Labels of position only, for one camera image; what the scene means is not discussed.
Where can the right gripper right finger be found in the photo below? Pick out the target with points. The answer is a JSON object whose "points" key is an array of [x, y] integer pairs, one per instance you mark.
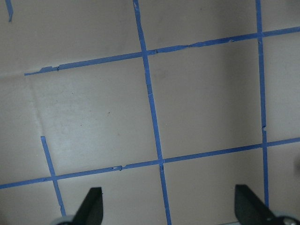
{"points": [[249, 209]]}

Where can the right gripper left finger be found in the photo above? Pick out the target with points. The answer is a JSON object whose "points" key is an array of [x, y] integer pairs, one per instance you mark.
{"points": [[91, 211]]}

